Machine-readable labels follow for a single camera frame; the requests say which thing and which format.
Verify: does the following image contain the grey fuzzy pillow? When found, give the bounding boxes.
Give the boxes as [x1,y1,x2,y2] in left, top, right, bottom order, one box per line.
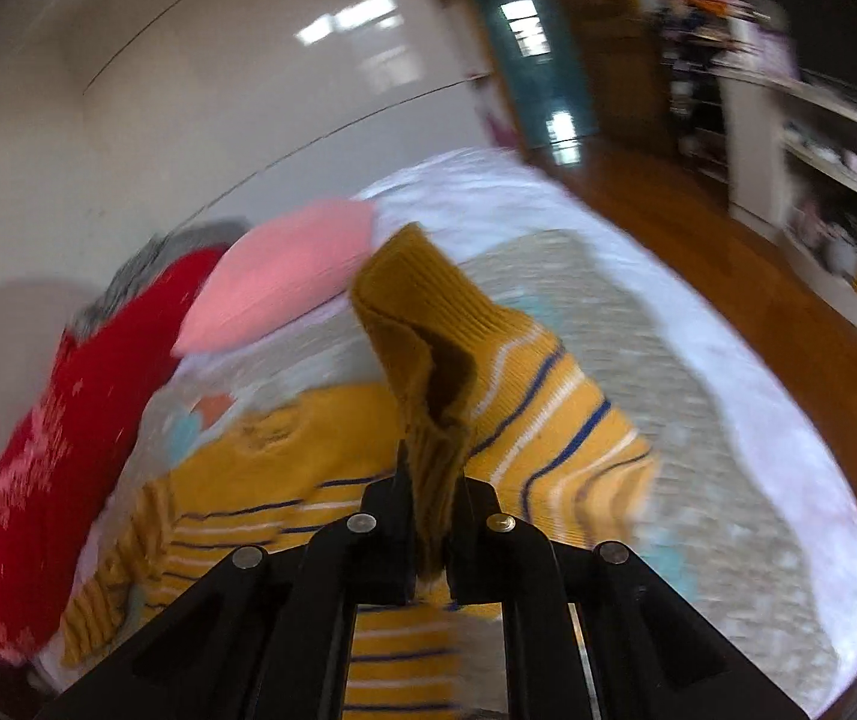
[68,217,250,338]

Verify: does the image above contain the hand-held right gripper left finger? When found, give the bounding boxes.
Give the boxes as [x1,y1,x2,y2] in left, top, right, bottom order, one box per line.
[38,441,416,720]

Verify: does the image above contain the red pillow with white print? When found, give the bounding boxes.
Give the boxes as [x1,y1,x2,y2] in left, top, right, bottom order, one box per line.
[0,247,230,665]

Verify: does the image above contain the light rounded headboard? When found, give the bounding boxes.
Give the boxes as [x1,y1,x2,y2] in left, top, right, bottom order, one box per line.
[0,279,107,496]

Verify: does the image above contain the brown wooden door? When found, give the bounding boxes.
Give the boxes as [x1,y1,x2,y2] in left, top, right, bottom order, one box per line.
[549,0,681,158]

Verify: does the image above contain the teal door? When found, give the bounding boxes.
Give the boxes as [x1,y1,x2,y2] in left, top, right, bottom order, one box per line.
[444,0,598,151]

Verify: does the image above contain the white shelf unit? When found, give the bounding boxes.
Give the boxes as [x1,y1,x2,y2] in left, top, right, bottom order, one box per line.
[721,60,857,331]

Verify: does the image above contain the grey patterned quilted blanket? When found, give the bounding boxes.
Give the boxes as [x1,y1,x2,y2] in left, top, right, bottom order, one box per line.
[61,229,842,720]

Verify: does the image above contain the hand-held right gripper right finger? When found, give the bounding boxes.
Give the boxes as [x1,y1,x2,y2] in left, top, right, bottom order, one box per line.
[445,475,810,720]

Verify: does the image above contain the white bed sheet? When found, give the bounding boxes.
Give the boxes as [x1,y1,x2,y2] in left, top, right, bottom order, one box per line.
[353,146,857,717]

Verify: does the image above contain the pink pillow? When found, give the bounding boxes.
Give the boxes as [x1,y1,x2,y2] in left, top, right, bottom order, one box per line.
[172,199,379,357]

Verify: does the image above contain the dark rack with colourful clothes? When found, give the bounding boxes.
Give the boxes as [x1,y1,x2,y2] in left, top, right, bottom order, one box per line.
[646,0,805,188]

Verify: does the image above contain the mustard striped knit sweater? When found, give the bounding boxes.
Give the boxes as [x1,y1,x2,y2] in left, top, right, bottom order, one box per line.
[61,223,662,713]

